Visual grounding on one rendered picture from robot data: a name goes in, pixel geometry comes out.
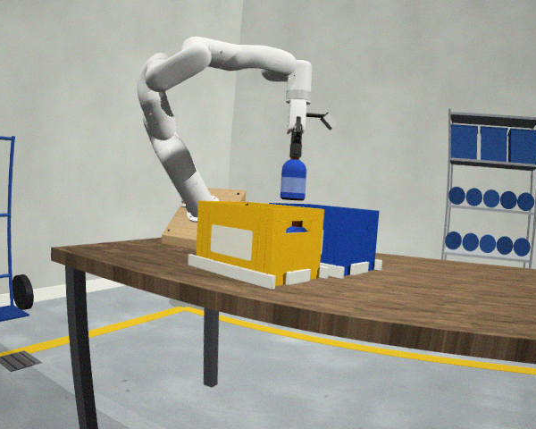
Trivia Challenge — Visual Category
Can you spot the blue divided crate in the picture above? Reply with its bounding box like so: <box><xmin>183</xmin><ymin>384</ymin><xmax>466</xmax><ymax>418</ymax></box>
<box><xmin>282</xmin><ymin>203</ymin><xmax>380</xmax><ymax>276</ymax></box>

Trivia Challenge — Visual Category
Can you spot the yellow plastic crate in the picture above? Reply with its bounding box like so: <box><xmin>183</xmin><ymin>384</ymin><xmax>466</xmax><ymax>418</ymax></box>
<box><xmin>197</xmin><ymin>201</ymin><xmax>324</xmax><ymax>286</ymax></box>

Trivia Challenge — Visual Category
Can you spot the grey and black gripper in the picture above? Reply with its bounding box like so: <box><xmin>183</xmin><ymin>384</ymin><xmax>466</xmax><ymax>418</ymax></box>
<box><xmin>286</xmin><ymin>98</ymin><xmax>311</xmax><ymax>157</ymax></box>

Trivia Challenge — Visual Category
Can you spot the blue bottle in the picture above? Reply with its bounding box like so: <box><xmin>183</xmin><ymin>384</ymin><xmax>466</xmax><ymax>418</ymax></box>
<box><xmin>281</xmin><ymin>156</ymin><xmax>306</xmax><ymax>201</ymax></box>
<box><xmin>286</xmin><ymin>221</ymin><xmax>308</xmax><ymax>233</ymax></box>

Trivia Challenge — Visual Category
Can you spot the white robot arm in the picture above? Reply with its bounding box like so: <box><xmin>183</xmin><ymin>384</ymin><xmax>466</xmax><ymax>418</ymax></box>
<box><xmin>138</xmin><ymin>37</ymin><xmax>312</xmax><ymax>223</ymax></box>

